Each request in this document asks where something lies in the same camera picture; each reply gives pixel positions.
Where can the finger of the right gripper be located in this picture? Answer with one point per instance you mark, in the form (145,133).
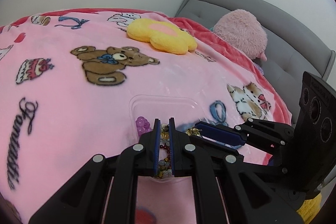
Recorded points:
(221,134)
(215,149)

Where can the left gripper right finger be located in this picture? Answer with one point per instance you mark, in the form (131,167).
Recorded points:
(231,190)

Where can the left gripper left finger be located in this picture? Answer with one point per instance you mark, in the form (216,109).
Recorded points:
(104,189)

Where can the clear plastic container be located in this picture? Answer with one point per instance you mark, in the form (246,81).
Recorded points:
(185,111)

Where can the yellow fleece sleeve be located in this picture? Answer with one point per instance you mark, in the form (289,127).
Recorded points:
(310,208)

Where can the yellow flower plush cushion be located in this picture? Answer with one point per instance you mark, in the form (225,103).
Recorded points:
(162,36)

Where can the pink fluffy plush toy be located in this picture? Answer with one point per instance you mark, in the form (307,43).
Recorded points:
(242,30)

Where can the grey upholstered headboard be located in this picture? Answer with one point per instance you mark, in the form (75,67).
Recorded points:
(292,48)

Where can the pink cartoon fleece blanket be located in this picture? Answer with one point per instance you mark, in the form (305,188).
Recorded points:
(67,78)

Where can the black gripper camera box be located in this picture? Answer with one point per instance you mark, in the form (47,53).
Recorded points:
(315,111)

